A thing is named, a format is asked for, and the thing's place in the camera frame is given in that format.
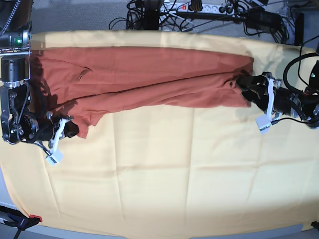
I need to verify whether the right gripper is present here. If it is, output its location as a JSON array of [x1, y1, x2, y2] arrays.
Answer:
[[14, 112, 79, 147]]

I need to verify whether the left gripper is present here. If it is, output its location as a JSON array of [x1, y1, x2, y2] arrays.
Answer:
[[236, 72, 302, 120]]

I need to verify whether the orange T-shirt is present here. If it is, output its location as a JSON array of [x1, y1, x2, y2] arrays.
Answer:
[[30, 47, 254, 138]]

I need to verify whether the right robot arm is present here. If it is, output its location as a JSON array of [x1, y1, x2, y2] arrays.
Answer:
[[0, 0, 79, 147]]

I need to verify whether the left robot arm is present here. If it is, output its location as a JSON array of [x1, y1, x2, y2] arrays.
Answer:
[[236, 43, 319, 134]]

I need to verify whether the black power adapter box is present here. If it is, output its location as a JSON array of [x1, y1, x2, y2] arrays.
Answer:
[[245, 9, 282, 29]]

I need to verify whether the black box at right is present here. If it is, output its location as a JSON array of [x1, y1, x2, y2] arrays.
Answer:
[[294, 12, 305, 46]]

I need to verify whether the yellow table cloth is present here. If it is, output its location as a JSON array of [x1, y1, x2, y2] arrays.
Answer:
[[0, 29, 319, 237]]

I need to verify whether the black clamp with red tips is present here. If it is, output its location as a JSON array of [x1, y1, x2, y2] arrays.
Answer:
[[0, 206, 42, 239]]

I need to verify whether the white power strip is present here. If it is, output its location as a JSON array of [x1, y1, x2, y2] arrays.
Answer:
[[160, 2, 235, 15]]

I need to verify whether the black clamp at right edge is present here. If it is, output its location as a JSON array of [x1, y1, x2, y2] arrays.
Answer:
[[311, 221, 319, 231]]

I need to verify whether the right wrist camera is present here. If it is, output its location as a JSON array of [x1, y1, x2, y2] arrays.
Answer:
[[45, 150, 63, 166]]

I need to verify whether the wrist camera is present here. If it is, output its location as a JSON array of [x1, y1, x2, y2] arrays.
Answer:
[[256, 115, 272, 134], [45, 150, 63, 166]]

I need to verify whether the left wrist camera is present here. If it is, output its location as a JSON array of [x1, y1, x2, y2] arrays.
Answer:
[[256, 115, 272, 134]]

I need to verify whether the black central stand post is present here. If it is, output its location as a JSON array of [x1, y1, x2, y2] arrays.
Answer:
[[143, 0, 162, 31]]

